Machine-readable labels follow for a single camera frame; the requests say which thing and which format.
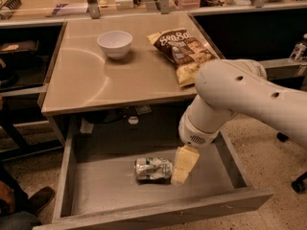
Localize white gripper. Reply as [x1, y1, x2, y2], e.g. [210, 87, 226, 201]
[171, 107, 219, 185]

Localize crushed 7up can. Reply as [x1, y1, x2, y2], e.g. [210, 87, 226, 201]
[134, 157, 173, 181]

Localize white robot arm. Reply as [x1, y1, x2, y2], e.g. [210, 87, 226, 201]
[178, 59, 307, 149]

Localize open grey wooden drawer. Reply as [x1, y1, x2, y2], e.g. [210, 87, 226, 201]
[36, 109, 273, 230]

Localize counter cabinet with top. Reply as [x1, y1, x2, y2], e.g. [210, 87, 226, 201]
[41, 12, 223, 143]

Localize sea salt chips bag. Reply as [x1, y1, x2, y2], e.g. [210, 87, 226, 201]
[147, 28, 216, 87]

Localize black office chair base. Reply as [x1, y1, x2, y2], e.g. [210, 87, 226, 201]
[276, 131, 307, 195]

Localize white bowl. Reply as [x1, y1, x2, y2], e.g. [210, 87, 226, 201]
[97, 31, 132, 59]

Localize brown shoe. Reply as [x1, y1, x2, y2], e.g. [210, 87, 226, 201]
[28, 186, 55, 215]

